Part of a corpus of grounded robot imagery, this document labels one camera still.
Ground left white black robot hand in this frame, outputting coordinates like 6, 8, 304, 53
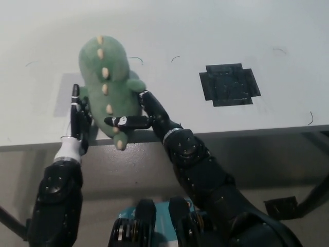
53, 83, 93, 164

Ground green plush dinosaur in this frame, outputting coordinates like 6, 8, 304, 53
78, 35, 146, 151

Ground grey tape square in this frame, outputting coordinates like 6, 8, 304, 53
53, 70, 141, 117

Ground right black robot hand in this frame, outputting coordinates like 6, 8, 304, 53
104, 89, 185, 145

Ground black teal robot torso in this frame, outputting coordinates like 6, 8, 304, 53
109, 197, 214, 247

